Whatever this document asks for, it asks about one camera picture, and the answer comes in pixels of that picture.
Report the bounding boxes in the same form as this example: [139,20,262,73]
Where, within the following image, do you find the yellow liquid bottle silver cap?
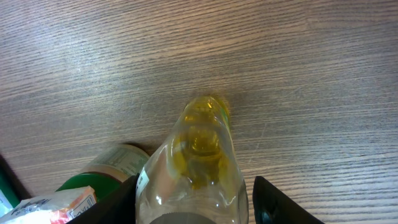
[135,96,249,224]

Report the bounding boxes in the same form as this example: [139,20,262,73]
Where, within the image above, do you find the red Kleenex tissue pack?
[1,186,97,224]

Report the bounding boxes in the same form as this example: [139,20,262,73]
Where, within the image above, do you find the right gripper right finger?
[252,176,323,224]

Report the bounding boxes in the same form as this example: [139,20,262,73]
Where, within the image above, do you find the green lid jar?
[58,144,149,200]

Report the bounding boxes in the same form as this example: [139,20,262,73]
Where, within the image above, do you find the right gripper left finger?
[67,173,137,224]

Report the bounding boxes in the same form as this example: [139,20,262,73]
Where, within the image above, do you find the green 3M gloves package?
[1,169,21,217]

